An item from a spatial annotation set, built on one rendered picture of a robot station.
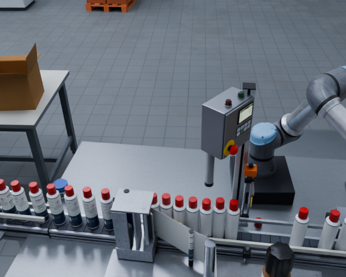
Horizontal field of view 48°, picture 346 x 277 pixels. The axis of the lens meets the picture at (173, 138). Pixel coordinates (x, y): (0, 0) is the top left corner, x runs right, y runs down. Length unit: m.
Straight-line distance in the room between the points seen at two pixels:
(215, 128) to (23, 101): 1.74
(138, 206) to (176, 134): 2.39
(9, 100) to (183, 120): 1.80
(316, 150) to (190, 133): 1.74
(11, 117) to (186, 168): 1.28
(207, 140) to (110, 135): 2.50
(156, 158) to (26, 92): 1.07
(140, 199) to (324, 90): 0.77
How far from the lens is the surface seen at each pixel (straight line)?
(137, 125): 3.89
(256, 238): 1.66
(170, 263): 1.56
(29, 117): 2.72
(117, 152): 2.17
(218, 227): 1.57
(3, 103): 2.85
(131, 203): 1.41
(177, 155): 2.12
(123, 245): 1.52
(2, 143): 4.01
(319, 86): 1.51
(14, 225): 1.83
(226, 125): 1.27
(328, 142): 2.36
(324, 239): 1.62
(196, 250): 1.49
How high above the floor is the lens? 2.13
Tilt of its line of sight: 35 degrees down
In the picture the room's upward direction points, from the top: 1 degrees counter-clockwise
